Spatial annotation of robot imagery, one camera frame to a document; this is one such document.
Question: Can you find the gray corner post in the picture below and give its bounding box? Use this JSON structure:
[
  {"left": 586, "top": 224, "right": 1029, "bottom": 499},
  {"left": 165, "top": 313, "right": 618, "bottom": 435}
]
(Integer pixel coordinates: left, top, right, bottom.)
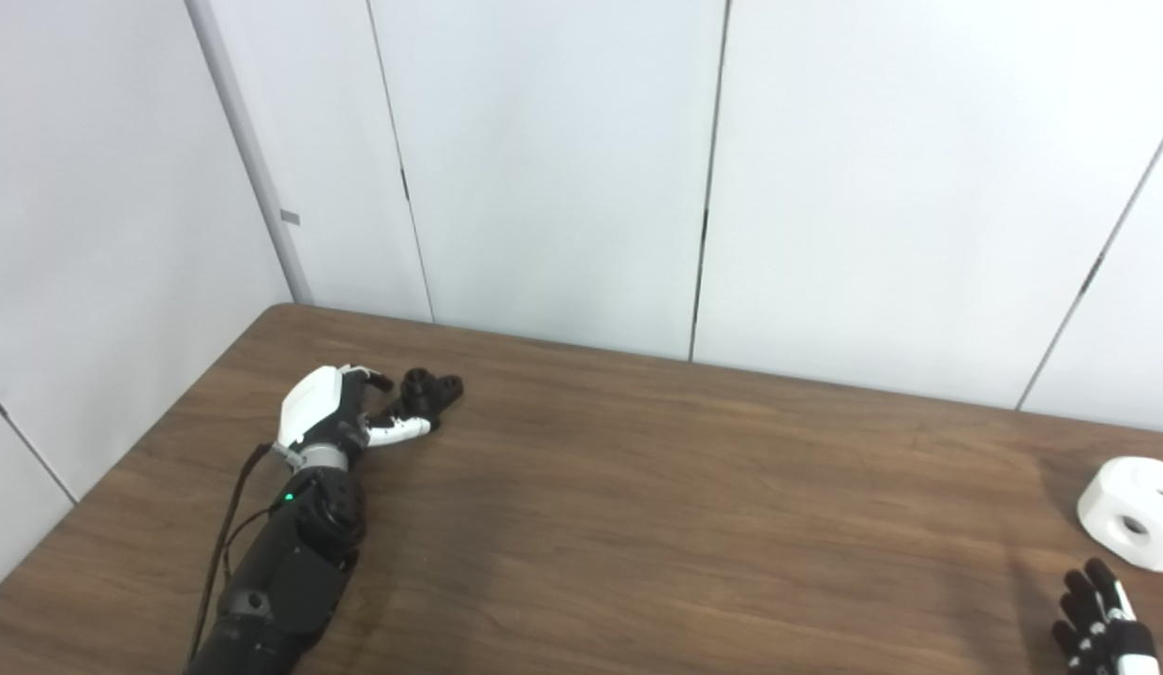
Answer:
[{"left": 185, "top": 0, "right": 315, "bottom": 306}]

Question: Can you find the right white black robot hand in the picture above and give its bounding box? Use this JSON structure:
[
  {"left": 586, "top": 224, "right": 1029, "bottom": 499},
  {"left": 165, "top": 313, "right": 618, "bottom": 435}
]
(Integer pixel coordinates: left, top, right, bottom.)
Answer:
[{"left": 1052, "top": 558, "right": 1162, "bottom": 675}]

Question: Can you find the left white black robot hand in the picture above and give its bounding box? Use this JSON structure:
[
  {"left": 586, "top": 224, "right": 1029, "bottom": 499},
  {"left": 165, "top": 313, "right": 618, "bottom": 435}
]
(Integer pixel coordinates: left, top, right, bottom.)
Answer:
[{"left": 276, "top": 365, "right": 442, "bottom": 472}]

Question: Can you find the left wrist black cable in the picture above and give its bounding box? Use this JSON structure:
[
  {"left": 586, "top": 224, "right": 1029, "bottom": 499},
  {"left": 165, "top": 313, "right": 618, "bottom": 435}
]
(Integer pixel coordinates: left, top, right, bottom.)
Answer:
[{"left": 187, "top": 442, "right": 293, "bottom": 662}]

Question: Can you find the black flanged holder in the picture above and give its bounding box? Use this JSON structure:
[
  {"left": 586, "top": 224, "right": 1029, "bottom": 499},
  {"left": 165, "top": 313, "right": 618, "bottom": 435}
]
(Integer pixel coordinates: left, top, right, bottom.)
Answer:
[{"left": 380, "top": 368, "right": 466, "bottom": 435}]

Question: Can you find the round white piece with holes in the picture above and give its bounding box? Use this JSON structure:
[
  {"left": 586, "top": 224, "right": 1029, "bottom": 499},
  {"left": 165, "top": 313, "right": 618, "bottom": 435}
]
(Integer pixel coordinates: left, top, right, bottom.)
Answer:
[{"left": 1077, "top": 457, "right": 1163, "bottom": 573}]

